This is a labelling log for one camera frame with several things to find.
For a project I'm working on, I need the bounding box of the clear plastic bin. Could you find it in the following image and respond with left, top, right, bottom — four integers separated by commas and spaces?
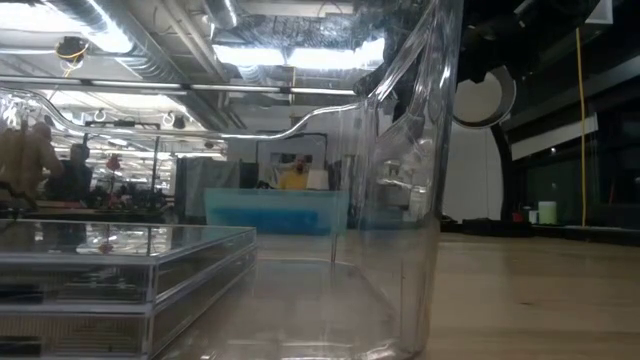
0, 0, 466, 360

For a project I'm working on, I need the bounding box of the yellow hanging cable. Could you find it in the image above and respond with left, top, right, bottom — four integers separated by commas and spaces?
573, 19, 588, 229

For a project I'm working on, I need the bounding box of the grey cloth cover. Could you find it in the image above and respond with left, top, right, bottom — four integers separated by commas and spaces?
174, 157, 242, 225

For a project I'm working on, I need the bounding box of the silver ceiling duct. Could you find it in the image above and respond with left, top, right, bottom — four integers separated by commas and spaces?
202, 0, 240, 30

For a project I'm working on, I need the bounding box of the person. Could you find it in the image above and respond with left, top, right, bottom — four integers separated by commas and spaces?
47, 143, 95, 202
0, 122, 65, 201
276, 154, 312, 191

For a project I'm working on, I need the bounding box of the long ceiling light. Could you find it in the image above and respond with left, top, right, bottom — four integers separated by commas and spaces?
89, 78, 357, 97

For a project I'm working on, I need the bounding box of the black clear jewel case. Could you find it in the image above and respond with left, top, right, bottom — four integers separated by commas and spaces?
0, 247, 258, 359
0, 218, 258, 307

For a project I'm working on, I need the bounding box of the white lampshade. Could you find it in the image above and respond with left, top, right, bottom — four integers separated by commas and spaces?
307, 168, 331, 190

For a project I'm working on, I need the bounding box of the teal translucent plastic bin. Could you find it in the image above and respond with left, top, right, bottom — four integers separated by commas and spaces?
203, 187, 350, 237

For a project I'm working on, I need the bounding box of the pale green cup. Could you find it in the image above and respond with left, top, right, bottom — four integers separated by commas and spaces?
537, 200, 558, 226

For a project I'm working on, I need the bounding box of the black aluminium table frame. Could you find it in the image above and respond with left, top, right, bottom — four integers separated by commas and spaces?
439, 219, 640, 247

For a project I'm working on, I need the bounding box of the ceiling cable reel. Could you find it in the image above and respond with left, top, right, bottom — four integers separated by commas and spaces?
54, 35, 91, 65

